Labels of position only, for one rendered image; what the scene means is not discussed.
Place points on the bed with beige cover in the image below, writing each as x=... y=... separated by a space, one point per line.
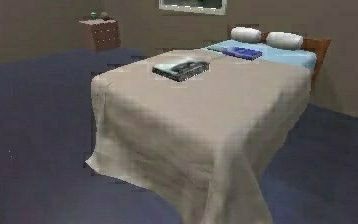
x=200 y=133

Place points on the teal flat book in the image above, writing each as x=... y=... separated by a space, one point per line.
x=217 y=48

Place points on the white pillow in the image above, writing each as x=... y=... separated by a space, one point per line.
x=284 y=40
x=246 y=34

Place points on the white framed window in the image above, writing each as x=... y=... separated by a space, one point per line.
x=193 y=5

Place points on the brown chest of drawers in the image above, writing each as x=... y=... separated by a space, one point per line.
x=101 y=35

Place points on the dark round ornament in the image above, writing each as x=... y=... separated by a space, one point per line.
x=104 y=15

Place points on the green round ornament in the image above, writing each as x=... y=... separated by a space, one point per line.
x=93 y=15

